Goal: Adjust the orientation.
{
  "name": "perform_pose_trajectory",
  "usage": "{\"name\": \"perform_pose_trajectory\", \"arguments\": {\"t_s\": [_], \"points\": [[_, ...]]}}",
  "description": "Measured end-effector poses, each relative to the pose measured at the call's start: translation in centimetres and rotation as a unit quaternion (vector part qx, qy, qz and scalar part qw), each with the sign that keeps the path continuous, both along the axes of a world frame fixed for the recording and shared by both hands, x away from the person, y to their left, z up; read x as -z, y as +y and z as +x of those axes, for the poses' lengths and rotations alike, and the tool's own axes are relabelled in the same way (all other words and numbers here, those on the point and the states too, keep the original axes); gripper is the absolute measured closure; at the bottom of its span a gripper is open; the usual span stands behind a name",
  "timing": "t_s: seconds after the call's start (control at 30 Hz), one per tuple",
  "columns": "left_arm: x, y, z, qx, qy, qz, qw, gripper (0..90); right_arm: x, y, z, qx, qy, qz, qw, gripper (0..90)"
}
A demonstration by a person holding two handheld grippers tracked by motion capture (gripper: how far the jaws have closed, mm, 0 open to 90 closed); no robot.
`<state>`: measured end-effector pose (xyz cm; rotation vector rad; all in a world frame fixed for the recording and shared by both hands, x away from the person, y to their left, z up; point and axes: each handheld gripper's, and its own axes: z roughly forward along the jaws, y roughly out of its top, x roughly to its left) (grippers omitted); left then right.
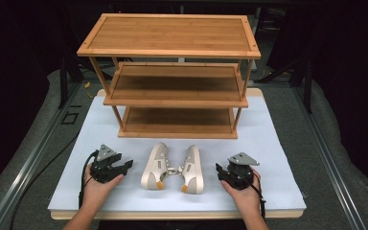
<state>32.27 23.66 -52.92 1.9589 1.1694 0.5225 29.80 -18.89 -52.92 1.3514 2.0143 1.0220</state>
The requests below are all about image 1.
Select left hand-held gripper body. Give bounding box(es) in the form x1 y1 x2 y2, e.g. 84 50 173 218
89 144 125 184

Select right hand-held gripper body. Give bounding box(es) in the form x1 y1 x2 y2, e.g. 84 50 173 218
220 151 261 191

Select beige sneaker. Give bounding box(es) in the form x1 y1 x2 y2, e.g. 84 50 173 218
177 144 205 195
140 142 171 191

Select wooden three-tier shoe rack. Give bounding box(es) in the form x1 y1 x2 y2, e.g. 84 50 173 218
76 12 262 140

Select person's right hand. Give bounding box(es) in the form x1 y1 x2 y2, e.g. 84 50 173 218
220 168 263 214

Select person's left hand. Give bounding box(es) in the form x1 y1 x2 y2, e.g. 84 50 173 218
81 162 125 209

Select white sheet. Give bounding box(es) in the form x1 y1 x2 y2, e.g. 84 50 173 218
47 95 307 213

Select black metal stand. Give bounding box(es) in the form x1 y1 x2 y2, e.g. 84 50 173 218
58 54 70 109

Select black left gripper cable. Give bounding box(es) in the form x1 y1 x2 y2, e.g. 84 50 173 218
78 149 100 209

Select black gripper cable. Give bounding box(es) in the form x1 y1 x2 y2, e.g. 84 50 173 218
78 149 100 209
236 171 267 222

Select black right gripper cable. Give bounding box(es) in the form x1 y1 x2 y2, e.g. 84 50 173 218
236 171 267 222

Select black floor cable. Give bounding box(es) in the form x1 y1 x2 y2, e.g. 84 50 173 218
9 132 81 230

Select metal floor rail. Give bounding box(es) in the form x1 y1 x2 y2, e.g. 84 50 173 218
291 85 368 230
0 83 81 230

